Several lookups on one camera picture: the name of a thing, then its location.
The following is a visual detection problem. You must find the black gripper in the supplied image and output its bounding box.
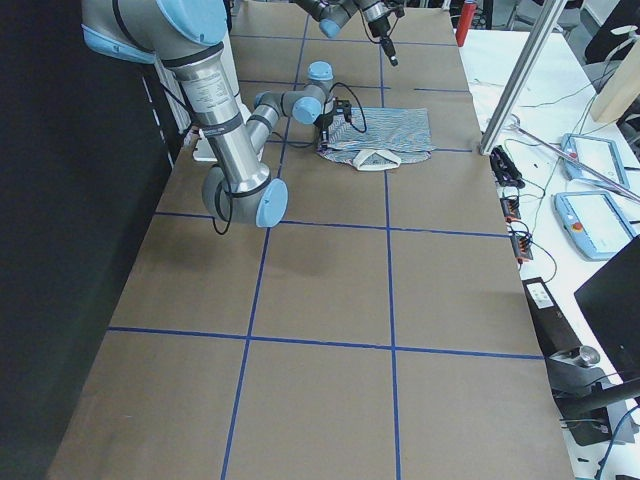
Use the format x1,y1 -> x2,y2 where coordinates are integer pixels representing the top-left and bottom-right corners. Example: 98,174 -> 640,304
314,98 -> 352,151
363,4 -> 404,67

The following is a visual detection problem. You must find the blue white striped polo shirt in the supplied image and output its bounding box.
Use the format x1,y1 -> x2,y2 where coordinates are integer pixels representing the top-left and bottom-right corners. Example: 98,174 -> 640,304
317,107 -> 435,172

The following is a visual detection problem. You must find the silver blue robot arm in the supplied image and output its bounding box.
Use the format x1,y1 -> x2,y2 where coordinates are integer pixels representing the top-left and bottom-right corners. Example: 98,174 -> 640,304
294,0 -> 406,67
81,1 -> 333,228

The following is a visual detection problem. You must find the red cylinder tube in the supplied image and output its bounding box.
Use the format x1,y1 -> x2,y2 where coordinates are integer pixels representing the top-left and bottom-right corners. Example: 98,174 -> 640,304
455,0 -> 477,47

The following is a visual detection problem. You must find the black handheld tool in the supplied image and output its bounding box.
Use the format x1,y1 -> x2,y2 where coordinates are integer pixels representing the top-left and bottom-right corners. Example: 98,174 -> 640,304
489,145 -> 526,189

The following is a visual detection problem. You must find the orange black connector strip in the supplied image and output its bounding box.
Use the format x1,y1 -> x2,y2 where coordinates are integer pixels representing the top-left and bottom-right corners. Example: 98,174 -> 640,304
499,196 -> 533,265

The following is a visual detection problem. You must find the metal reacher grabber tool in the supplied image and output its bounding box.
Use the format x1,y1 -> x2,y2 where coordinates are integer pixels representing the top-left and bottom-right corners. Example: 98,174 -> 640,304
503,114 -> 639,203

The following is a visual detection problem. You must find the far blue teach pendant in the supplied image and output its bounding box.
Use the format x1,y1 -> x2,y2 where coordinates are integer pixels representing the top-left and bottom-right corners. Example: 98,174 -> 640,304
561,134 -> 630,188

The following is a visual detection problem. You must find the blue teach pendant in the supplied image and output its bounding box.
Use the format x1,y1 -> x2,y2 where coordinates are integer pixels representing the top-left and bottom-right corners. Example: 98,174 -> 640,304
561,134 -> 630,188
553,190 -> 636,261

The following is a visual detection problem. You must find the near blue teach pendant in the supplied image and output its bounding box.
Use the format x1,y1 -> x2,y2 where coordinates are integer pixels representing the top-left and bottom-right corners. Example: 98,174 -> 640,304
553,190 -> 636,261

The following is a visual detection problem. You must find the black box with label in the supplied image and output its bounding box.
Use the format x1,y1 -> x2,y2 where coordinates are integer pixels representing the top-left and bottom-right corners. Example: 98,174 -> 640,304
522,277 -> 581,357

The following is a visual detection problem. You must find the black monitor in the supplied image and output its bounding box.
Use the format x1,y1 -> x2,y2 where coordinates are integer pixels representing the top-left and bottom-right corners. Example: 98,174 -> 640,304
574,238 -> 640,380

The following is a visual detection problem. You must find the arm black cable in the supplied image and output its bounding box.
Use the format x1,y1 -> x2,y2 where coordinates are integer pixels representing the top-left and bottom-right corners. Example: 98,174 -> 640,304
159,74 -> 371,236

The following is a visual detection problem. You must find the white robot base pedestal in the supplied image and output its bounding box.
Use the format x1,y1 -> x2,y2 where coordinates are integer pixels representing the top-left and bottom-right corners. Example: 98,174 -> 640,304
191,99 -> 251,163

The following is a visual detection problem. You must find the aluminium frame post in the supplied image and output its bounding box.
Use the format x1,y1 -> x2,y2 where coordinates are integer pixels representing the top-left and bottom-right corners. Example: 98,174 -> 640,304
479,0 -> 566,155

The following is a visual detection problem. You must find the black camera mount with knob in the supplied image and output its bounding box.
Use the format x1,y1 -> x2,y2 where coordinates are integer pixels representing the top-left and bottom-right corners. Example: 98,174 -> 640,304
545,345 -> 639,419

